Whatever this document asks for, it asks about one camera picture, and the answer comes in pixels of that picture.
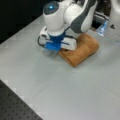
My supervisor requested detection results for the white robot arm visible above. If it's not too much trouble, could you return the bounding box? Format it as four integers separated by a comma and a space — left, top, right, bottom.
38, 0, 98, 51

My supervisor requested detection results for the brown terry cloth towel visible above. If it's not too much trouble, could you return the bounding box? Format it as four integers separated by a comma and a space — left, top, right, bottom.
59, 33, 99, 67

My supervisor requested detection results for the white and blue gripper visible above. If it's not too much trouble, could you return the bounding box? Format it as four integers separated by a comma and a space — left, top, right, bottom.
37, 26, 77, 51

